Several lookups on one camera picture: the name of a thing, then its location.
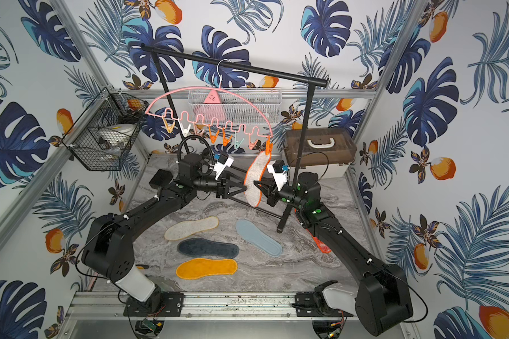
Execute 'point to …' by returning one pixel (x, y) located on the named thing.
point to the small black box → (161, 179)
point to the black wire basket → (109, 107)
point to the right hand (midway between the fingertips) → (256, 179)
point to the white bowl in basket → (116, 134)
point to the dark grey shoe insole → (200, 247)
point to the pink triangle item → (211, 109)
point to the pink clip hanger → (229, 127)
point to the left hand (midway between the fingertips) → (244, 182)
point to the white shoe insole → (253, 234)
